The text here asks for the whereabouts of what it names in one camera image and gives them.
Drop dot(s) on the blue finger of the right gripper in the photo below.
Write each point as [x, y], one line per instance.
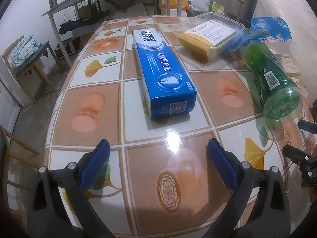
[307, 126]
[295, 155]

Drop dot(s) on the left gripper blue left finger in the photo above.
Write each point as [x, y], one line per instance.
[91, 164]

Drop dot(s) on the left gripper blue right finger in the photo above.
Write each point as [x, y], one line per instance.
[222, 162]

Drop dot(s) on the green plastic bottle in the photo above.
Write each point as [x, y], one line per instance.
[280, 98]

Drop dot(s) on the beige paper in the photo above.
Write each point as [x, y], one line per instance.
[292, 71]

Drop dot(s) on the blue toothpaste box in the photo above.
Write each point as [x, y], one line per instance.
[167, 87]

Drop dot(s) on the blue Yakult plastic bag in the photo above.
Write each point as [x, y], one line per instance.
[271, 29]

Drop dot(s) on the white yellow medicine box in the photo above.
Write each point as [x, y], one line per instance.
[207, 39]

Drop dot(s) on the clear plastic food container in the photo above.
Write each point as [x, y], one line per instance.
[191, 22]

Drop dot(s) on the wooden chair black seat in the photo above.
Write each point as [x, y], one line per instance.
[227, 7]

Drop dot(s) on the wooden chair with cushion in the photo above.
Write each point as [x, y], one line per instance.
[23, 56]

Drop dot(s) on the black cloth on shelf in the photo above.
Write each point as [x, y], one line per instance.
[72, 25]

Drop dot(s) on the yellow plastic bag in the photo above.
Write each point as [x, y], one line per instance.
[174, 4]

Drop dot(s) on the steel thermos bottle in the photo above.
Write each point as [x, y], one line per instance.
[53, 3]

